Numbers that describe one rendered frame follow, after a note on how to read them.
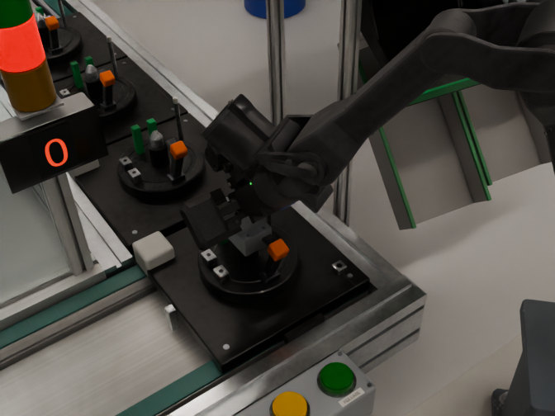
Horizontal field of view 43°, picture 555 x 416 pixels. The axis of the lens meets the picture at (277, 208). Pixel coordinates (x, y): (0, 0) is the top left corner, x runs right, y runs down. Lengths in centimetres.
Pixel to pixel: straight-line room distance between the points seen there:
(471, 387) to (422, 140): 35
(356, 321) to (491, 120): 39
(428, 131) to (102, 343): 55
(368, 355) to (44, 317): 44
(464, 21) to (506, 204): 70
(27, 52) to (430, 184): 58
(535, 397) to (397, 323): 26
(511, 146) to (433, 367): 36
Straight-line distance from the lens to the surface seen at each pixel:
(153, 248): 100
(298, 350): 91
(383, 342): 98
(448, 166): 106
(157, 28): 180
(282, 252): 87
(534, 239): 123
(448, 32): 60
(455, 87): 93
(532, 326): 84
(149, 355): 98
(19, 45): 78
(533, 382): 80
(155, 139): 111
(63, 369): 99
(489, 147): 113
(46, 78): 81
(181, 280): 98
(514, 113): 116
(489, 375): 104
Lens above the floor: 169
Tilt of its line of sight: 43 degrees down
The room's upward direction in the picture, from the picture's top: 2 degrees counter-clockwise
